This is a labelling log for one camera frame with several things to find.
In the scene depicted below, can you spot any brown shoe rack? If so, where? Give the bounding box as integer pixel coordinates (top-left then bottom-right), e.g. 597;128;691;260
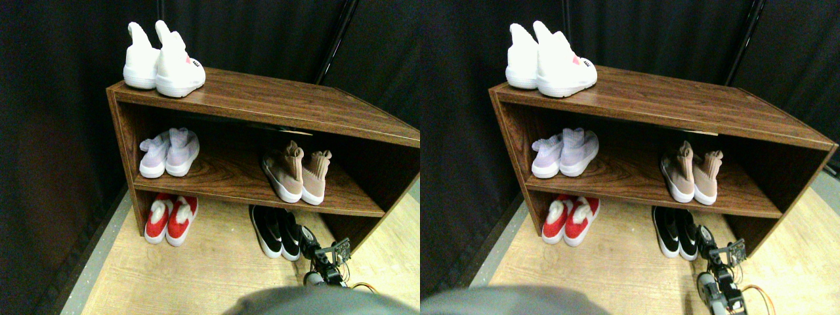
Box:
488;66;839;257
106;67;420;253

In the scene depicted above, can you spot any lilac shoe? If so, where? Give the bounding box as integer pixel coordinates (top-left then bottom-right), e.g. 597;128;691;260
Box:
532;134;564;179
165;127;201;178
560;127;600;178
138;131;171;179

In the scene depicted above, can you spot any black shoe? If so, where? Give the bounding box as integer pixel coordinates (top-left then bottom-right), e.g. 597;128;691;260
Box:
676;209;700;262
278;208;303;262
652;205;681;259
249;205;284;259

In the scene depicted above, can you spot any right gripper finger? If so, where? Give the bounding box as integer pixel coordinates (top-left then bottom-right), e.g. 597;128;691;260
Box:
695;224;717;253
299;224;322;251

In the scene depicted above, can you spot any white shoe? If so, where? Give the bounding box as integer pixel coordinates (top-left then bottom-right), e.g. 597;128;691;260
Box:
155;20;207;98
533;20;599;98
505;24;539;90
123;22;161;90

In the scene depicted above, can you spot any tan shoe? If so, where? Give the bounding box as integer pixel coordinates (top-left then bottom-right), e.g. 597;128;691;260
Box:
302;150;333;206
261;140;305;203
660;140;696;203
693;150;724;206

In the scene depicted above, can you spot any red shoe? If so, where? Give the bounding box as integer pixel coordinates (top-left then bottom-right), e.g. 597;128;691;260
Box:
564;197;601;247
144;195;175;245
166;196;199;247
541;196;574;245

